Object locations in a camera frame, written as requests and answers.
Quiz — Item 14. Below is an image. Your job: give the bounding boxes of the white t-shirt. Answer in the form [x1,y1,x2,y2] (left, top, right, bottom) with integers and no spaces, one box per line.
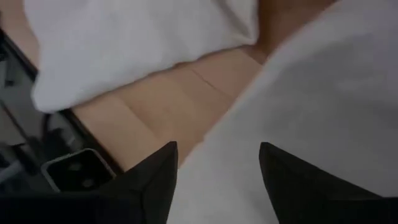
[23,0,398,224]

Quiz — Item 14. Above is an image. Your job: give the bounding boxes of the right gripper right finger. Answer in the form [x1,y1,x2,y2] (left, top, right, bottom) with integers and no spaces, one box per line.
[258,141,398,224]

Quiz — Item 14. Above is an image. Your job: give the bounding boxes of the black camera silver rim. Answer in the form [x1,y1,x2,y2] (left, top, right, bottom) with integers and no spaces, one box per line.
[40,147,118,193]

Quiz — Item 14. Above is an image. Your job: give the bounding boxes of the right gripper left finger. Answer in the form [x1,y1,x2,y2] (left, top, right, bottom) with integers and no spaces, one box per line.
[102,141,179,224]

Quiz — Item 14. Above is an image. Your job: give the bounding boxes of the black aluminium table frame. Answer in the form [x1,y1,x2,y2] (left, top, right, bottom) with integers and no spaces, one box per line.
[0,27,125,195]

